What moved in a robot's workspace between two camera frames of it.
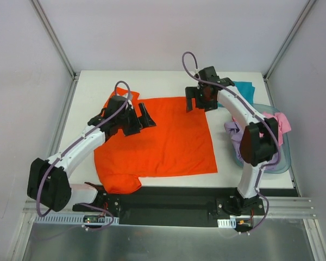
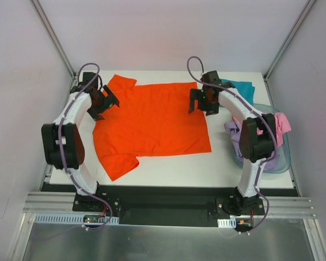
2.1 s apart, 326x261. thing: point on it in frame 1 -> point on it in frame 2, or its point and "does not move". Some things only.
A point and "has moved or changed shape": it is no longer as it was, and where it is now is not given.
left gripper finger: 147,120 -> 112,99
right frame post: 289,38 does not move
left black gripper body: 137,120 -> 102,104
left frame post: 52,35 does not move
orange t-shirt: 181,142 has moved or changed shape
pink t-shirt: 283,126 does not move
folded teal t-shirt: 246,89 does not move
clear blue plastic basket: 284,158 does not move
